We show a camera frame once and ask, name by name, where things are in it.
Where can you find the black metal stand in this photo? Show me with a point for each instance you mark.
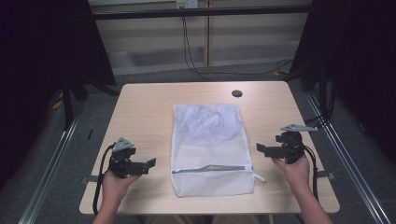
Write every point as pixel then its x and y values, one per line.
pixel 67 105
pixel 325 93

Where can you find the person's left hand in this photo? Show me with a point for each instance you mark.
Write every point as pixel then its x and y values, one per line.
pixel 115 186

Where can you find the grey tape strip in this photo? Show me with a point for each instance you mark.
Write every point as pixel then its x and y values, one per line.
pixel 90 179
pixel 327 175

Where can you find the black curtain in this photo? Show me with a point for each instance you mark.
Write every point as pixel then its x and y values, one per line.
pixel 40 62
pixel 358 62

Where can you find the white crumpled garment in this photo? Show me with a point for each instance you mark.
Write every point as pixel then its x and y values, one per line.
pixel 208 123

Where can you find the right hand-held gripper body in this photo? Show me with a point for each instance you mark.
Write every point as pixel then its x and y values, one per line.
pixel 292 146

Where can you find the person's right hand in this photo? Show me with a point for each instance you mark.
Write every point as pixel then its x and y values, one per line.
pixel 295 174

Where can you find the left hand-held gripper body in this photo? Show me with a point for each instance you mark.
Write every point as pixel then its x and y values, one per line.
pixel 121 163

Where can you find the white mesh laundry bag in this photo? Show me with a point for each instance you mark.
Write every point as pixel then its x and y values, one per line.
pixel 211 161

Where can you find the metal floor rail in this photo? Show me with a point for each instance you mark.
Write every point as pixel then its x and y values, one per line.
pixel 348 168
pixel 49 174

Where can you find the black horizontal bar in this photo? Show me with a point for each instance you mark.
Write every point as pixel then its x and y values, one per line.
pixel 199 12

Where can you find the white wall outlet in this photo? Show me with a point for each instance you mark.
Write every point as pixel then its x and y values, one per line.
pixel 186 3

